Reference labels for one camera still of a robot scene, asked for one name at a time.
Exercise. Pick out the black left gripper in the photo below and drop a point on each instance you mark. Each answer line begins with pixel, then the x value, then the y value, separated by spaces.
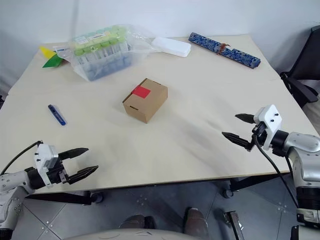
pixel 58 175

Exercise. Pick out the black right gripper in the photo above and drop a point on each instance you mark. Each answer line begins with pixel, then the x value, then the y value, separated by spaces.
pixel 259 135

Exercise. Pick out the blue utility knife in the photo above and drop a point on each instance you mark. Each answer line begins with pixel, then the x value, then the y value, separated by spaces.
pixel 57 114

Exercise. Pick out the brown cardboard box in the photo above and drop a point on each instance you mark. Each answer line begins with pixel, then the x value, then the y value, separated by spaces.
pixel 147 107

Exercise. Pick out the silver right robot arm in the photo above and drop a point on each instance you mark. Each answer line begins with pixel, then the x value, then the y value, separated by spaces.
pixel 305 145

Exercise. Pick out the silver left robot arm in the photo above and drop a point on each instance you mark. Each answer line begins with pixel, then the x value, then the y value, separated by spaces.
pixel 10 182

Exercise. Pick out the blue patterned long pouch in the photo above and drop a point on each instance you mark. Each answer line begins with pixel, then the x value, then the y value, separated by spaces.
pixel 240 56

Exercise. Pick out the white rectangular case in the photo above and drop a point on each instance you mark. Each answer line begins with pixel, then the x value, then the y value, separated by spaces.
pixel 172 47

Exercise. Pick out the black table leg bar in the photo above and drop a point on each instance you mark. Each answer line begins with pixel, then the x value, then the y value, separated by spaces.
pixel 62 198
pixel 250 182

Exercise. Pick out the black caster wheel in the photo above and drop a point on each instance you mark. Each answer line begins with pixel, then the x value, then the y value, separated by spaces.
pixel 97 197
pixel 228 193

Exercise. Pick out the brown rounded shape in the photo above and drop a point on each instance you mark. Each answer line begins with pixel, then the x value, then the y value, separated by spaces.
pixel 196 222
pixel 137 221

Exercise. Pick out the beige rounded robot body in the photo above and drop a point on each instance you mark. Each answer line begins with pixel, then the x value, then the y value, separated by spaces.
pixel 125 235

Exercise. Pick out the red tape seal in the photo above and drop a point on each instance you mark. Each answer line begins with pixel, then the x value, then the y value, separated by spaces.
pixel 141 92

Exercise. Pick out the black chair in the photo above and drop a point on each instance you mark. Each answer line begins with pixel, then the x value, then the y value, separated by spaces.
pixel 312 62

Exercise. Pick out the green folded paper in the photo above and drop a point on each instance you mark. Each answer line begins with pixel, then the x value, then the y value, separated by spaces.
pixel 51 62

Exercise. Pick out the rack of capped sample tubes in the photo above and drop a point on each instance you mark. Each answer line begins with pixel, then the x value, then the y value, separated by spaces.
pixel 100 57

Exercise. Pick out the small clear labelled bag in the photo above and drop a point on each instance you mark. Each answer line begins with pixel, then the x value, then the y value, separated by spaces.
pixel 61 50

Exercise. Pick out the yellow folded paper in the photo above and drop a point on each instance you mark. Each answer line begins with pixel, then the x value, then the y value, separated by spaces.
pixel 46 51

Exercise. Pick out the clear plastic bag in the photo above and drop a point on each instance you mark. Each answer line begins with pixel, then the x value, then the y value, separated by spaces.
pixel 140 42

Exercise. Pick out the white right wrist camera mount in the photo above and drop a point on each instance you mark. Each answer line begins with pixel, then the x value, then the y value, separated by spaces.
pixel 271 115

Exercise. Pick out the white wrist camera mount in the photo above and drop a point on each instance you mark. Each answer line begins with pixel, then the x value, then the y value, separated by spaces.
pixel 271 115
pixel 43 155

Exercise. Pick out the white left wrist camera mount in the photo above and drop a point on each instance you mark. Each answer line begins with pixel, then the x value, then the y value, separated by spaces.
pixel 43 155

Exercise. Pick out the dark metal bracket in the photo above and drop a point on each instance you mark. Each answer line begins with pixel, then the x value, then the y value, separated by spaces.
pixel 233 222

